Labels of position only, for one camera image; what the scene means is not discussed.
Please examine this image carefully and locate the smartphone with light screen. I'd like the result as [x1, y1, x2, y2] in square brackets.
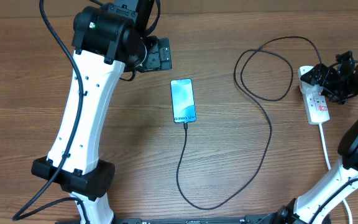
[170, 78, 196, 123]

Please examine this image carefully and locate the black charging cable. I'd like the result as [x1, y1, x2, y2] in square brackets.
[175, 36, 323, 211]

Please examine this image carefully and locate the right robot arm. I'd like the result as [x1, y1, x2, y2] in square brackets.
[260, 51, 358, 223]

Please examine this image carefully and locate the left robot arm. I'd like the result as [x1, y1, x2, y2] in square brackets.
[32, 0, 172, 223]

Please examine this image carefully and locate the white charger plug adapter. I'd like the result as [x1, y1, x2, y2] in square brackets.
[300, 80, 322, 95]

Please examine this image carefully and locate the white power strip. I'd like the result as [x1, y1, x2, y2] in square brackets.
[298, 66, 330, 125]

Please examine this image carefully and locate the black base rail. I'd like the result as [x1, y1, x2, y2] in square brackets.
[113, 213, 277, 224]

